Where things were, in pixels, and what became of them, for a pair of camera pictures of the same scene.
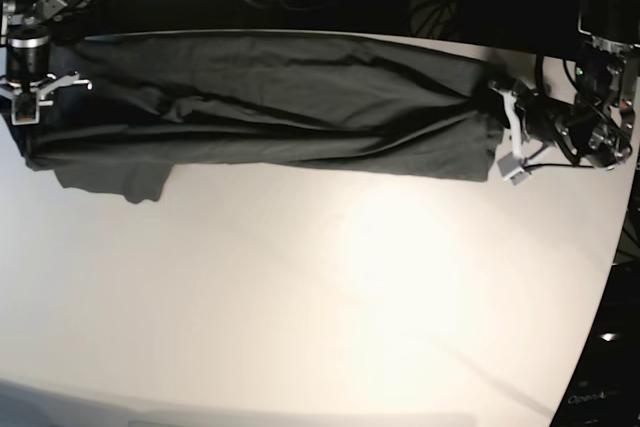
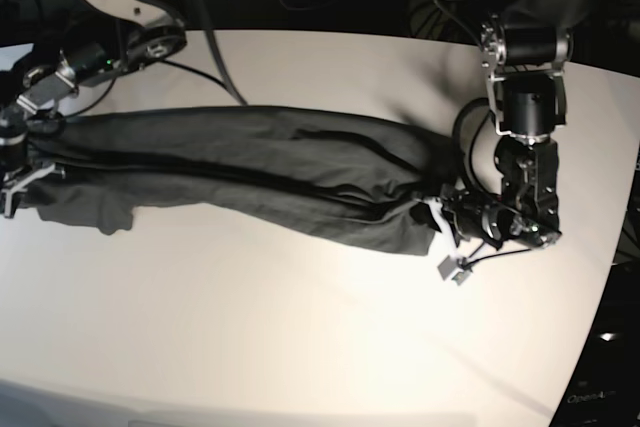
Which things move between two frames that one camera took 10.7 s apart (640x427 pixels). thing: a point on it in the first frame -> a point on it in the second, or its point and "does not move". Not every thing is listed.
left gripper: (513, 99) -> (457, 217)
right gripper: (10, 87) -> (10, 195)
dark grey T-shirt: (127, 112) -> (316, 177)
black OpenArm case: (605, 391) does not move
